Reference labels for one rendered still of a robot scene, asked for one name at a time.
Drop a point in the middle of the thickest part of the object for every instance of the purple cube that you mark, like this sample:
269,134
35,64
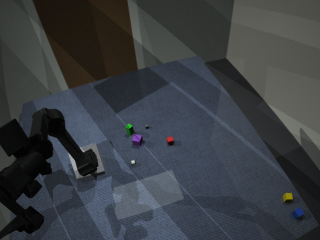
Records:
137,140

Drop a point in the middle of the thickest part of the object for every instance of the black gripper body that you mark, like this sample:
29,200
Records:
7,198

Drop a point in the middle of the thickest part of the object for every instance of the yellow cube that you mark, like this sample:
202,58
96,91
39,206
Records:
287,197

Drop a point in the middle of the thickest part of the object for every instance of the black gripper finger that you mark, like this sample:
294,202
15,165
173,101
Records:
18,223

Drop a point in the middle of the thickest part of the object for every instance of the blue block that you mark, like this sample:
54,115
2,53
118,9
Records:
297,213

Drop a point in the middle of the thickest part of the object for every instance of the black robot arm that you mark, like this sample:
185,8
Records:
33,151

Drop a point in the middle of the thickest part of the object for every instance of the red block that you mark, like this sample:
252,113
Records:
170,140

